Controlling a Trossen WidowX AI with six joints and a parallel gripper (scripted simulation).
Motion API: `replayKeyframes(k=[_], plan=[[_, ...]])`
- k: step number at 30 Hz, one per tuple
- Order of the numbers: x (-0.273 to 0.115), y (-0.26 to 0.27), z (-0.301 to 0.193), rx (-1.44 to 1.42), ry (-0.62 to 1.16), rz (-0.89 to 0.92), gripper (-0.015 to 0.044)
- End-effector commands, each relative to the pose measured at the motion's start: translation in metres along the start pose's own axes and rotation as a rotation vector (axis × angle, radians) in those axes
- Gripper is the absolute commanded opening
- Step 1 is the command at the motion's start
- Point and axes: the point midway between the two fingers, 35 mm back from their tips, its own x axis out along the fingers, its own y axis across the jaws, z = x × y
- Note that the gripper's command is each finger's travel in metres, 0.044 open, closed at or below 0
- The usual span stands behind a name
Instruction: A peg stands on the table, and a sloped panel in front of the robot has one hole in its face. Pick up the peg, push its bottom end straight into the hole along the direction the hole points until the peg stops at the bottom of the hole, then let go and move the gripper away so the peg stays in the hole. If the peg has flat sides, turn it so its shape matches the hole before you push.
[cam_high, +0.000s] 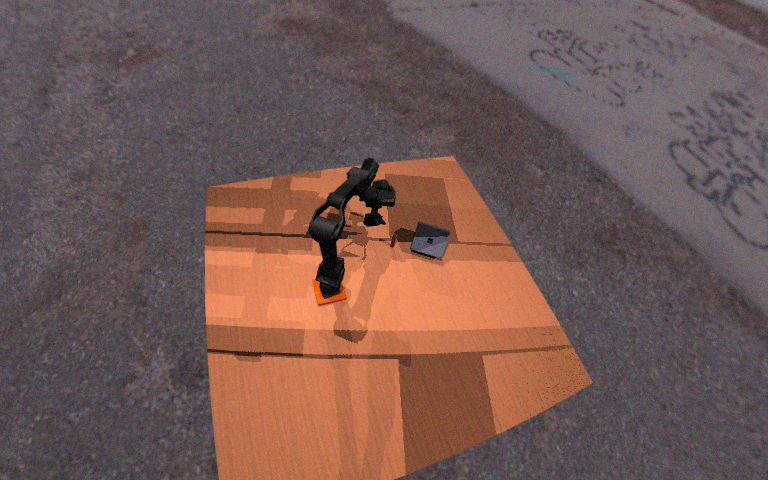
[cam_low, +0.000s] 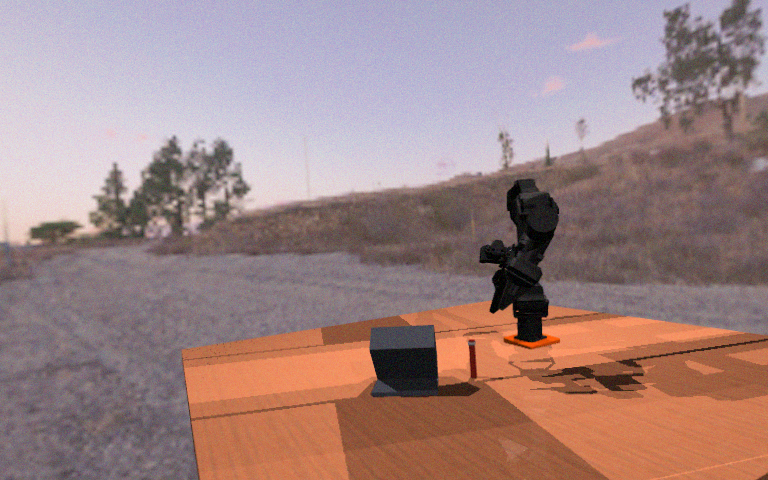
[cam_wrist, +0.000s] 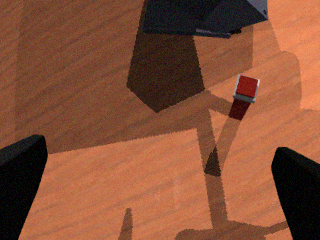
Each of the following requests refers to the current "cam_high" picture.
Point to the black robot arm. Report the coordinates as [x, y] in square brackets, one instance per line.
[326, 232]

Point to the dark grey sloped panel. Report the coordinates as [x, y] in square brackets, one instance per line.
[429, 239]

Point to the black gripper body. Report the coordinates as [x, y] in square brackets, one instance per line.
[373, 218]

